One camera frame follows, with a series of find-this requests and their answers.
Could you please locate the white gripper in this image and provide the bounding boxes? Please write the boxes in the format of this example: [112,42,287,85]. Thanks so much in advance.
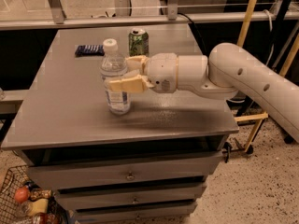
[107,53,178,93]

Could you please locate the blue label plastic water bottle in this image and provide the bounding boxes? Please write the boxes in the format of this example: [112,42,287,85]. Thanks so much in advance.
[100,38,131,115]

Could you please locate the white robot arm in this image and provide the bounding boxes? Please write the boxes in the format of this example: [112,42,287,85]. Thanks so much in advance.
[105,43,299,142]

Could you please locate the green soda can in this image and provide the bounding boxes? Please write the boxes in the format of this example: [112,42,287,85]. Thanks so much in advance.
[129,28,149,56]

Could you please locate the dark blue snack packet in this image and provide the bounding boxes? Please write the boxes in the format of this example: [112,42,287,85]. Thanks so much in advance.
[75,45,105,57]

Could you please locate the grey drawer cabinet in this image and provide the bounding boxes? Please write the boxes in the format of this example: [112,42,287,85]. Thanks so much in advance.
[2,27,237,224]

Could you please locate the grey metal railing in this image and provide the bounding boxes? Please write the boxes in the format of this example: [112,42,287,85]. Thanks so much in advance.
[0,0,299,30]

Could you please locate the red round fruit toy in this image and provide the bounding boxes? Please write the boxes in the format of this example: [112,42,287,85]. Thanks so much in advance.
[14,187,30,203]

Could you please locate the yellow wooden easel frame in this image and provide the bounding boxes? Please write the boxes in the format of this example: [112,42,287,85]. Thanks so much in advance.
[234,0,299,142]

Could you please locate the black wire basket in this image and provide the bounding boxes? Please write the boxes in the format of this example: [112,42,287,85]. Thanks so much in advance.
[0,165,68,224]

